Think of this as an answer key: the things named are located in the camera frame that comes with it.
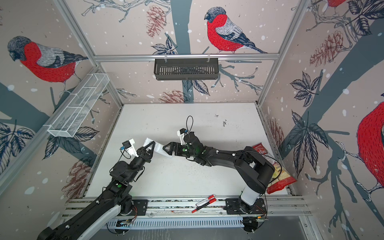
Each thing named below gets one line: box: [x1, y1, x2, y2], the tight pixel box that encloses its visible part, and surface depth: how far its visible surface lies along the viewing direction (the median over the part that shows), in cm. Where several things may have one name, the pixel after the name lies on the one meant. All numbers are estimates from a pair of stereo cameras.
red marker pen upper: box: [195, 194, 216, 206], surface depth 78 cm
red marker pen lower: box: [191, 198, 217, 214], surface depth 77 cm
